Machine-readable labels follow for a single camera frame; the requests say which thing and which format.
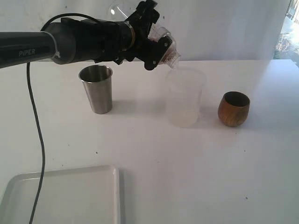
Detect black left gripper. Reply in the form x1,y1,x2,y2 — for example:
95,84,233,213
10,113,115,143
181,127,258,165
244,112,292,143
126,0,173,70

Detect coins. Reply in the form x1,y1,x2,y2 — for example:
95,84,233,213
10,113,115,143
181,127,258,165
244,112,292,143
149,28,179,67

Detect clear dome strainer lid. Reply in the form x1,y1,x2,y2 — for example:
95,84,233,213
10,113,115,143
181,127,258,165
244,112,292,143
149,24,180,69

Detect clear plastic shaker cup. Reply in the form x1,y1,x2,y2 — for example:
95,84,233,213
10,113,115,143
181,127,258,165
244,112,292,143
106,0,169,40

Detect stainless steel cup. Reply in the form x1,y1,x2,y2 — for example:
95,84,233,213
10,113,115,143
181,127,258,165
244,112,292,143
78,65,113,114

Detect brown wooden cup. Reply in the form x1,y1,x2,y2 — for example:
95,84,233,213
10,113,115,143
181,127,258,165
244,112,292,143
218,91,250,127

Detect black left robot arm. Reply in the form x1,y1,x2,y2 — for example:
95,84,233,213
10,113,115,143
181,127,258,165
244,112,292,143
0,0,179,70

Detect translucent white plastic container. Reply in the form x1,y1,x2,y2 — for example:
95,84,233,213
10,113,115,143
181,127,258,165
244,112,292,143
166,66,206,128

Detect white metal tray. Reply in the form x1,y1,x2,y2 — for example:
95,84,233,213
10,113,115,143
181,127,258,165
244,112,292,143
0,165,121,224

